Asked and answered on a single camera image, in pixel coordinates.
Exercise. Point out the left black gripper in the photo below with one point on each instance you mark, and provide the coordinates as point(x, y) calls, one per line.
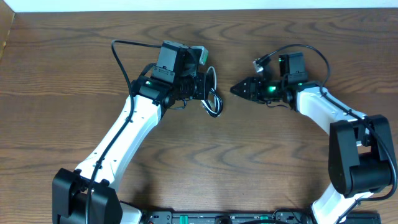
point(201, 86)

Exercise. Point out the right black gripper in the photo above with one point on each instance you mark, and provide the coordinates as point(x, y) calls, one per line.
point(252, 83)

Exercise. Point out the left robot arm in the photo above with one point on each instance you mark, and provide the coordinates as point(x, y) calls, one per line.
point(88, 194)

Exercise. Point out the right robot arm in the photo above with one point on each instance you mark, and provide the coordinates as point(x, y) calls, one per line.
point(361, 159)

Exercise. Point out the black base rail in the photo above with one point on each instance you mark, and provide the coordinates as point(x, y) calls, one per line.
point(281, 215)

